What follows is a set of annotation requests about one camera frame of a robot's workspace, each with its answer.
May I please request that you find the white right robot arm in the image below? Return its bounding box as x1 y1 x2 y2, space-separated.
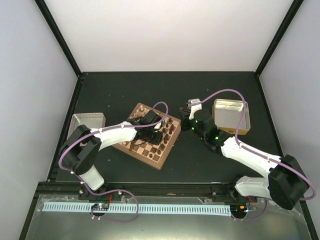
179 106 311 210

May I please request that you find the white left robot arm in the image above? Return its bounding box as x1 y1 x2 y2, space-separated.
58 110 165 200

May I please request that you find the wooden chess board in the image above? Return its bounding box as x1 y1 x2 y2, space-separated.
113 115 181 170

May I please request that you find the gold metal tin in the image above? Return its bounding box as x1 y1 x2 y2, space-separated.
212 98 251 135

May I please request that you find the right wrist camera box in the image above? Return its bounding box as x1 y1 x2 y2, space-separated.
187 98 202 120

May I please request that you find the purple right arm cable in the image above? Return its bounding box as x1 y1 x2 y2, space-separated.
192 89 317 222

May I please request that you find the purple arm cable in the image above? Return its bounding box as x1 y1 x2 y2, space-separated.
192 89 317 222
58 101 169 223

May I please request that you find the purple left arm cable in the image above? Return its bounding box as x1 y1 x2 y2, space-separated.
58 101 169 223

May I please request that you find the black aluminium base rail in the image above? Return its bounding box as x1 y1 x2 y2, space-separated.
37 181 313 240

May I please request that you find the white slotted cable duct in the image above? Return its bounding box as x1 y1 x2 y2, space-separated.
42 202 231 217

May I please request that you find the black right corner frame post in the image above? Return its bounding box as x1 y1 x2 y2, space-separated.
254 0 304 77

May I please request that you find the black corner frame post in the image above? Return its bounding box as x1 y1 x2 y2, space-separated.
254 0 304 77
34 0 83 78

